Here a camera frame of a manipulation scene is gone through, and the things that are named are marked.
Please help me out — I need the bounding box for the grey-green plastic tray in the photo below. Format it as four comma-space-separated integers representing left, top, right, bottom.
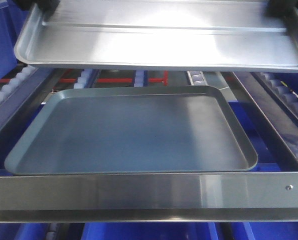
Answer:
4, 85, 258, 175

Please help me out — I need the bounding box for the blue crate at left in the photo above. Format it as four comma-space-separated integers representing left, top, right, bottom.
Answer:
0, 0, 27, 79

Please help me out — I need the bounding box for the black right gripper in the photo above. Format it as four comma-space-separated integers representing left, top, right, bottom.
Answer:
266, 0, 298, 17

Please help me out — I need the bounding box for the silver ribbed metal tray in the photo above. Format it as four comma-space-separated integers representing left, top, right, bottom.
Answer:
14, 0, 298, 73

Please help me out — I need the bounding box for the steel front shelf beam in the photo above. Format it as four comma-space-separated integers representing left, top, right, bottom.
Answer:
0, 172, 298, 223

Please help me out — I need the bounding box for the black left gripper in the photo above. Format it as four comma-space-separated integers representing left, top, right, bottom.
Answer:
13, 0, 60, 11

